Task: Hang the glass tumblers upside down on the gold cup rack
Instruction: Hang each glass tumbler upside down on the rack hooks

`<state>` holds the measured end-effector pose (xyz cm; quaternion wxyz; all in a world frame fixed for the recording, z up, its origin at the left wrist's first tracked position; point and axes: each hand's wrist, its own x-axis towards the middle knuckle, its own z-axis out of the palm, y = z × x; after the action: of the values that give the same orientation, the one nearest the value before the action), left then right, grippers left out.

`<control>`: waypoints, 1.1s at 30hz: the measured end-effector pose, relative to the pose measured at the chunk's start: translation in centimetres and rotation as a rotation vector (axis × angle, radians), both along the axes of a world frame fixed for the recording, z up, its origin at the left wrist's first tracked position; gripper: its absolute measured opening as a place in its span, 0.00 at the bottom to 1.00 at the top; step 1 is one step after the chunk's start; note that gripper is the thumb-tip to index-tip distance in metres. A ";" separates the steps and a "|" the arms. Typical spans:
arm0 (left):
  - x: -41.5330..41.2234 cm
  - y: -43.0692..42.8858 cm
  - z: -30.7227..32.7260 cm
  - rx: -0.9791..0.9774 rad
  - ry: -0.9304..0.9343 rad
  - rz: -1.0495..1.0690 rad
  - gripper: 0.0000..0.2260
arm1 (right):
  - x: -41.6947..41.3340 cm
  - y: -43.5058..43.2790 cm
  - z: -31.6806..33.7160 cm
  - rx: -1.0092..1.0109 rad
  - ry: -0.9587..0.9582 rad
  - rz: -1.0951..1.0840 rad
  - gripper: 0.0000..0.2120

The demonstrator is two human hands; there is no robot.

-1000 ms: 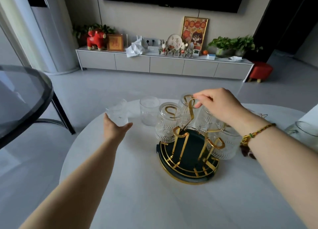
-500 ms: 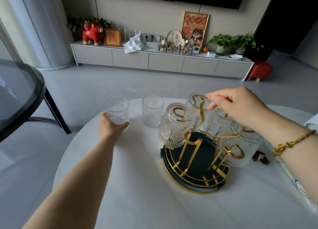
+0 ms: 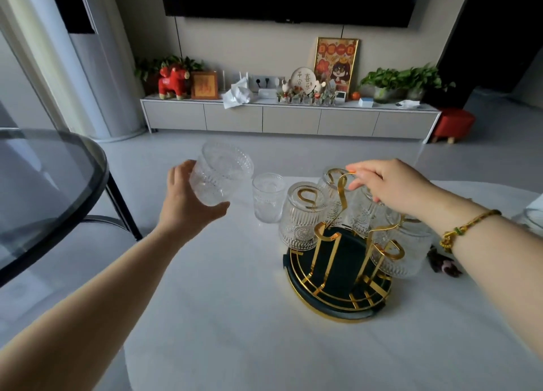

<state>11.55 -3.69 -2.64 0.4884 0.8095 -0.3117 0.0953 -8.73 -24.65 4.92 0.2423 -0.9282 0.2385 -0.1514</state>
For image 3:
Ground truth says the crumpled white tissue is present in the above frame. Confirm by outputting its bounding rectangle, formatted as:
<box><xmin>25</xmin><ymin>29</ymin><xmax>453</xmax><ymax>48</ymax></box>
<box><xmin>221</xmin><ymin>84</ymin><xmax>254</xmax><ymax>110</ymax></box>

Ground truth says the small wooden framed picture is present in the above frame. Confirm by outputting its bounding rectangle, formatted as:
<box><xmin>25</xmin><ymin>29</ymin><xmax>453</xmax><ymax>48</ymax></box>
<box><xmin>190</xmin><ymin>71</ymin><xmax>219</xmax><ymax>100</ymax></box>

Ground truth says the green potted plant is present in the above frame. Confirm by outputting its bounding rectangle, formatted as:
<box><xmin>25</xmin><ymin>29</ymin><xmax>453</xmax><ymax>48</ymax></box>
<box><xmin>134</xmin><ymin>55</ymin><xmax>205</xmax><ymax>95</ymax></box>

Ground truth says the pale curtain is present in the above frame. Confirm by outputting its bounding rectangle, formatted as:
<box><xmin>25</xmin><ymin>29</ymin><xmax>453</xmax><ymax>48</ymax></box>
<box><xmin>0</xmin><ymin>0</ymin><xmax>104</xmax><ymax>139</ymax></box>

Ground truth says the person's right forearm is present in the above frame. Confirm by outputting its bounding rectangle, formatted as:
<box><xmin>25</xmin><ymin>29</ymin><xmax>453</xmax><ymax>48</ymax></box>
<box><xmin>403</xmin><ymin>181</ymin><xmax>543</xmax><ymax>362</ymax></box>

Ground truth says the row of small figurines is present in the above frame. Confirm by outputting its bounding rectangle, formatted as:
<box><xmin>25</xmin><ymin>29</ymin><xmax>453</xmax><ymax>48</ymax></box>
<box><xmin>276</xmin><ymin>79</ymin><xmax>338</xmax><ymax>106</ymax></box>

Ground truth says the gold framed cartoon picture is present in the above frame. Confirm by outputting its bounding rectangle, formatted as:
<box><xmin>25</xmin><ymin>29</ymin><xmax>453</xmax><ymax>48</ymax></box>
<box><xmin>313</xmin><ymin>37</ymin><xmax>360</xmax><ymax>98</ymax></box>

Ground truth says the red padded stool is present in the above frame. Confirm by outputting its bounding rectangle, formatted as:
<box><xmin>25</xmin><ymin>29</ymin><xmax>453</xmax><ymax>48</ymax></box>
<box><xmin>431</xmin><ymin>108</ymin><xmax>476</xmax><ymax>145</ymax></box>

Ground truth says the gold wire cup rack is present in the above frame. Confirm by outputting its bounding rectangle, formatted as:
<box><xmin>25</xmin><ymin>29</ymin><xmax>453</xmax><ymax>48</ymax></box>
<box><xmin>283</xmin><ymin>168</ymin><xmax>406</xmax><ymax>315</ymax></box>

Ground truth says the red bull figurine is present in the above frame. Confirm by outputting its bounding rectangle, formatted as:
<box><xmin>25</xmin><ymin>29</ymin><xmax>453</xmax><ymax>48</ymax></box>
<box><xmin>158</xmin><ymin>65</ymin><xmax>191</xmax><ymax>100</ymax></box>

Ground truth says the person's left forearm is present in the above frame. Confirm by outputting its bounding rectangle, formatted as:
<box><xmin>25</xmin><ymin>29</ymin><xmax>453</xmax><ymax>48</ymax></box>
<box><xmin>0</xmin><ymin>226</ymin><xmax>184</xmax><ymax>391</ymax></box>

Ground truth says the white wall socket panel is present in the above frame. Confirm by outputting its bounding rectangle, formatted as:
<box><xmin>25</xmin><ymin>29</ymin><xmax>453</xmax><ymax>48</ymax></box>
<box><xmin>250</xmin><ymin>75</ymin><xmax>281</xmax><ymax>91</ymax></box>

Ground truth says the long grey television cabinet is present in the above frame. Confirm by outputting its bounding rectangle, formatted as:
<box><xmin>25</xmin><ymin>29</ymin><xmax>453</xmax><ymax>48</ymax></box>
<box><xmin>140</xmin><ymin>94</ymin><xmax>442</xmax><ymax>145</ymax></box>

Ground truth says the person's right hand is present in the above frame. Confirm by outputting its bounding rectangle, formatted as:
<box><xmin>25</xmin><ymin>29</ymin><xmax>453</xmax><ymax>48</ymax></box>
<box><xmin>345</xmin><ymin>159</ymin><xmax>430</xmax><ymax>217</ymax></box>

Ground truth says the gold green beaded bracelet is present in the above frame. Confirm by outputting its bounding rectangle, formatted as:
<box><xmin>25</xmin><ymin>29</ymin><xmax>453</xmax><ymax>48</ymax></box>
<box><xmin>439</xmin><ymin>209</ymin><xmax>502</xmax><ymax>252</ymax></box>

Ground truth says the clear embossed drinking glass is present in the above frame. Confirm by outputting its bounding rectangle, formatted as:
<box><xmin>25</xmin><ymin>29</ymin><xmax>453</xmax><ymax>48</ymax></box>
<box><xmin>350</xmin><ymin>186</ymin><xmax>389</xmax><ymax>238</ymax></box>
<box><xmin>189</xmin><ymin>140</ymin><xmax>255</xmax><ymax>208</ymax></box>
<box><xmin>252</xmin><ymin>173</ymin><xmax>287</xmax><ymax>224</ymax></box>
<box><xmin>278</xmin><ymin>182</ymin><xmax>330</xmax><ymax>252</ymax></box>
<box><xmin>317</xmin><ymin>168</ymin><xmax>354</xmax><ymax>227</ymax></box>
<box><xmin>370</xmin><ymin>216</ymin><xmax>434</xmax><ymax>280</ymax></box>

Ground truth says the white router with antennas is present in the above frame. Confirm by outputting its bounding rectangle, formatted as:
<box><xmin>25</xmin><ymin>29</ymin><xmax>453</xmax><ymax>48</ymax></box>
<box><xmin>222</xmin><ymin>69</ymin><xmax>252</xmax><ymax>92</ymax></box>

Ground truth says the round glass side table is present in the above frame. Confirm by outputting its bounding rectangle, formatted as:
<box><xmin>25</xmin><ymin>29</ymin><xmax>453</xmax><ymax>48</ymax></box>
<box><xmin>0</xmin><ymin>127</ymin><xmax>143</xmax><ymax>288</ymax></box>

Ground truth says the leafy plant in glass pot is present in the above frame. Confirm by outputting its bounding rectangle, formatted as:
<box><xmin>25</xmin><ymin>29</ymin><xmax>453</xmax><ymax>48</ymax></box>
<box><xmin>359</xmin><ymin>63</ymin><xmax>456</xmax><ymax>105</ymax></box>

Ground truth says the round decorative plate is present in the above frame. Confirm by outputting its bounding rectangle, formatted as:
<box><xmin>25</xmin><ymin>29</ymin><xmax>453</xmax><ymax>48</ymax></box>
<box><xmin>290</xmin><ymin>67</ymin><xmax>317</xmax><ymax>95</ymax></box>

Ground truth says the white column air conditioner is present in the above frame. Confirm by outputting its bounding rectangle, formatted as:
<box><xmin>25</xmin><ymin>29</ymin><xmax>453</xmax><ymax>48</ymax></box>
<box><xmin>67</xmin><ymin>0</ymin><xmax>148</xmax><ymax>143</ymax></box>

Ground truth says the dark green round tray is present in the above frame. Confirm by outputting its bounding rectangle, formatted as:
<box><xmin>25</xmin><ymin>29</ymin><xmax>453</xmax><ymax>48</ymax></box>
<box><xmin>283</xmin><ymin>229</ymin><xmax>393</xmax><ymax>322</ymax></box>

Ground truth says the person's left hand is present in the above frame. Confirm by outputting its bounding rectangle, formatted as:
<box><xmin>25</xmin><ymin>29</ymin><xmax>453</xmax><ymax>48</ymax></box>
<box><xmin>157</xmin><ymin>159</ymin><xmax>232</xmax><ymax>239</ymax></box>

